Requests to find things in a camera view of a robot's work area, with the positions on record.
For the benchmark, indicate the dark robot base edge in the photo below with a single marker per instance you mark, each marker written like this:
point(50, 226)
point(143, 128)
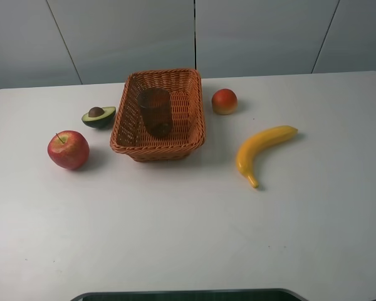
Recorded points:
point(194, 295)

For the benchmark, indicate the brown wicker basket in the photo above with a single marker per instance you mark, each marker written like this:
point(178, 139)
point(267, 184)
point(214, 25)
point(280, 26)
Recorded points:
point(129, 135)

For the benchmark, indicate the yellow banana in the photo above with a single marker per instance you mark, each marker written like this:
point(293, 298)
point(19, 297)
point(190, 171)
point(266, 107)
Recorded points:
point(257, 143)

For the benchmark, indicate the red orange peach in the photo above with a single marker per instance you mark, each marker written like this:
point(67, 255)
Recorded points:
point(224, 102)

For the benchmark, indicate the halved avocado with pit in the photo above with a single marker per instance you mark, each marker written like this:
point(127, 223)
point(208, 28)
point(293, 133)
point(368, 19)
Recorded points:
point(99, 117)

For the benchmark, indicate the red apple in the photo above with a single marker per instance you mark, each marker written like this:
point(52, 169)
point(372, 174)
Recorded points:
point(68, 149)

